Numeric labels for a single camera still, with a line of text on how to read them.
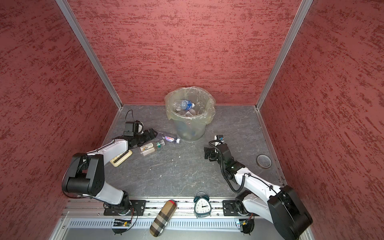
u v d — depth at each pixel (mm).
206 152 774
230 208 741
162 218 690
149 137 835
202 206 713
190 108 979
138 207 740
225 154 640
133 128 743
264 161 918
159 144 939
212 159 764
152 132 852
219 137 756
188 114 952
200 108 947
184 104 979
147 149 897
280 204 411
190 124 793
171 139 948
